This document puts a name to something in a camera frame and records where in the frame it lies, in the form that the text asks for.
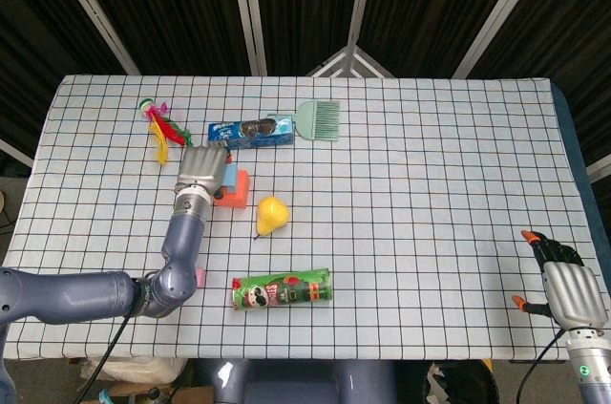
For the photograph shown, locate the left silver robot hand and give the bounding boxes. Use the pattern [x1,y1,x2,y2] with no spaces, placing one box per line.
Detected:
[175,145,235,200]

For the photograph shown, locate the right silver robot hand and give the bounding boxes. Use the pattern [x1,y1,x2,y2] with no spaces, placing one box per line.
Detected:
[512,228,610,331]

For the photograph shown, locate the medium blue foam block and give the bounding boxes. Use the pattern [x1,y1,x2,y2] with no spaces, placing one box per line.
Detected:
[220,162,240,195]

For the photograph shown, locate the large orange foam block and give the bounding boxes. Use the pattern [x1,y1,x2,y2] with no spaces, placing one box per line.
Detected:
[212,168,252,210]

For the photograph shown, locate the colourful feather shuttlecock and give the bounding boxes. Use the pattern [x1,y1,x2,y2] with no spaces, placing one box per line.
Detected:
[138,97,195,166]

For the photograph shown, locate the blue Oreo cookie box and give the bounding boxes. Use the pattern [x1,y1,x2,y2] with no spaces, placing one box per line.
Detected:
[207,116,296,152]

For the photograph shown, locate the yellow pear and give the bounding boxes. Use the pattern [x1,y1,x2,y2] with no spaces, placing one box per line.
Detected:
[254,195,291,240]

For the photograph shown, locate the teal hand brush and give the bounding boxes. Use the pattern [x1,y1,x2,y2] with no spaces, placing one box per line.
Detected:
[294,99,342,143]

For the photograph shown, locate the black bin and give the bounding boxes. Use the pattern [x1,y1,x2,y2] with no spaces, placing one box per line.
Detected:
[422,360,500,404]

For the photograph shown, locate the green Pringles can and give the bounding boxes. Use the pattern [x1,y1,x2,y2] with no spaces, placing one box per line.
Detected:
[231,266,333,312]

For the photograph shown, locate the dark blue table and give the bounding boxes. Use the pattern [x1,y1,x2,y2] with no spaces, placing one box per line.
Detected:
[552,81,603,252]

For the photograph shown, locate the black folding screen white frames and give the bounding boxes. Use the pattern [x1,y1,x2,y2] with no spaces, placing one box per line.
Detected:
[0,0,611,181]

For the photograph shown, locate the white black-checked tablecloth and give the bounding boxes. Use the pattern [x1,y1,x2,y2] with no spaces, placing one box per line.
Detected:
[0,73,603,361]

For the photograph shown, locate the white metal screen foot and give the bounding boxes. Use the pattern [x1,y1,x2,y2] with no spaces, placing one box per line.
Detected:
[305,43,395,79]

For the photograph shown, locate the white plastic bag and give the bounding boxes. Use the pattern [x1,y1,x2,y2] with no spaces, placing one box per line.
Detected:
[78,356,190,389]

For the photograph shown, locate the blue-grey robot torso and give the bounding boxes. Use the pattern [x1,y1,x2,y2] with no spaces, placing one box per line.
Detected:
[193,358,400,404]

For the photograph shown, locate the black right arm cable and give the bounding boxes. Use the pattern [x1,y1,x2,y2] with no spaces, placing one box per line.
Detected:
[517,330,567,404]

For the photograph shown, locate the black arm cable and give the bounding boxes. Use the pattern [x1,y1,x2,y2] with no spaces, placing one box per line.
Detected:
[517,330,567,404]
[75,312,133,404]

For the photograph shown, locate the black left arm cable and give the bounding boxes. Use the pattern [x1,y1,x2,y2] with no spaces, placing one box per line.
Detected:
[75,312,133,404]

